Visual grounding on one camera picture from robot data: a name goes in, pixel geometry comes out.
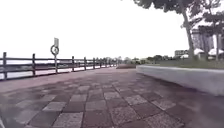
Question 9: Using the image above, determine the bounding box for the chequered stone paved path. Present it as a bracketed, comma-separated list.
[0, 66, 224, 128]

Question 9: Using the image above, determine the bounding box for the distant row of trees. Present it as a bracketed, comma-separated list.
[116, 54, 176, 66]

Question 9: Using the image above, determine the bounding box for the small distant building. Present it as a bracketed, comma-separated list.
[173, 49, 190, 59]

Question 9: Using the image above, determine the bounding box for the dark wooden railing fence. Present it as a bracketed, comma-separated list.
[0, 51, 122, 81]

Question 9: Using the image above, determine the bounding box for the large leaning tree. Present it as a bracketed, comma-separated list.
[133, 0, 224, 61]

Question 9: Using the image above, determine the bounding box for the grass strip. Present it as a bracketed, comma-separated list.
[159, 58, 224, 70]

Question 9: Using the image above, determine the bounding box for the white tent roof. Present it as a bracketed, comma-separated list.
[207, 48, 224, 57]
[193, 47, 205, 56]

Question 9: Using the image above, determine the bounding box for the grey building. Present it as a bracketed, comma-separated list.
[190, 27, 224, 54]

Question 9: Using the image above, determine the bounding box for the slim tree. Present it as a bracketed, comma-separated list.
[198, 9, 224, 63]

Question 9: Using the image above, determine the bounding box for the sign post with life ring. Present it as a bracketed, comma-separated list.
[49, 37, 61, 75]

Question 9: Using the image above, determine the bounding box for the low pale concrete wall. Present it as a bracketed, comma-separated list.
[135, 64, 224, 98]

